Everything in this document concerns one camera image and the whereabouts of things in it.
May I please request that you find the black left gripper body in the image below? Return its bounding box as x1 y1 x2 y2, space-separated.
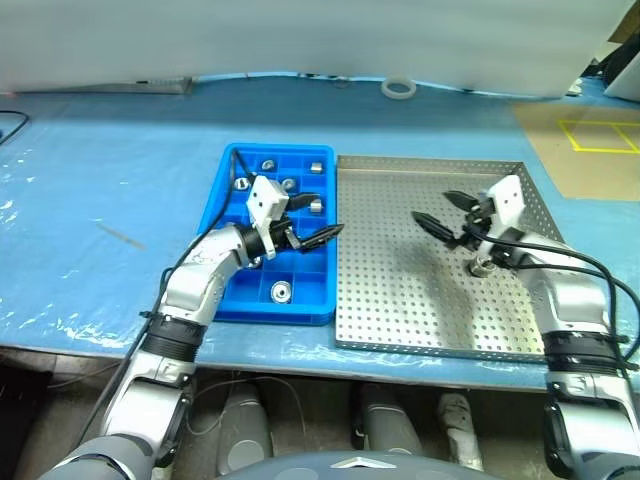
269 216 302 250

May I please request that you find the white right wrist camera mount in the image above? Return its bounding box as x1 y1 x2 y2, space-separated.
487 174 526 246

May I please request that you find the blue plastic table cover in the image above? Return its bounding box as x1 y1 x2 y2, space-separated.
0 74 640 394

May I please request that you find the thin black cable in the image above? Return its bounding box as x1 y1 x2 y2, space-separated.
0 110 30 147

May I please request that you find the grey power strip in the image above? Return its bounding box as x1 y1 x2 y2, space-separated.
59 75 195 96

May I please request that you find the white leaning board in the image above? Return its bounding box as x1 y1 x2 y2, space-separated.
602 59 640 101

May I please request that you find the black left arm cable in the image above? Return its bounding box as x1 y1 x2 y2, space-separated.
77 148 259 446

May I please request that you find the white backdrop board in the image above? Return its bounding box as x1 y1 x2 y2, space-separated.
0 0 614 99

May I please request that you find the white scuffed rounded shape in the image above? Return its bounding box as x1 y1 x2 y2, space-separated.
437 392 484 471

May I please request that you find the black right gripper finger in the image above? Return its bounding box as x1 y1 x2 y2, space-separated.
410 210 464 251
443 190 480 214

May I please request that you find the white tape roll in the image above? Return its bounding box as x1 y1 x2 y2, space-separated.
381 77 416 100

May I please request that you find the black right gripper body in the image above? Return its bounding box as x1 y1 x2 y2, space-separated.
457 197 497 247

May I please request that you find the brown cardboard box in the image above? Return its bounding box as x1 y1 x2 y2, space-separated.
607 0 640 44

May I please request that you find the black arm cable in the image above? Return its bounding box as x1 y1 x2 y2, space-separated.
462 227 634 374
77 148 259 446

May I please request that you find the blue compartment tray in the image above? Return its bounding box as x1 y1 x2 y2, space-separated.
196 143 337 327

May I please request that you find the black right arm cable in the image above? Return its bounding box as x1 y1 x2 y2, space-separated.
462 227 634 374

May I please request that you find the grey robot torso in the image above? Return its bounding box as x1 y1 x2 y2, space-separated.
214 449 481 480

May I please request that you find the dark grey rounded cylinder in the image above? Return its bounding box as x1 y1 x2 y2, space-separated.
357 384 424 454
217 387 274 476

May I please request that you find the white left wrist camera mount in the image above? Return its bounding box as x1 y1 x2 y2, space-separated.
246 174 290 260

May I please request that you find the perforated metal tray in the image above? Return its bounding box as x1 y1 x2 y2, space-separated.
333 153 569 362

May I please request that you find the yellow tape outline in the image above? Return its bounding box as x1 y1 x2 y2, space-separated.
558 118 640 153

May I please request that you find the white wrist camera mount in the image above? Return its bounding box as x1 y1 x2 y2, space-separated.
246 174 290 260
487 174 526 246

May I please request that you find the brown cardboard sheet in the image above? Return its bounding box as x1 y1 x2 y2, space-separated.
509 102 640 201

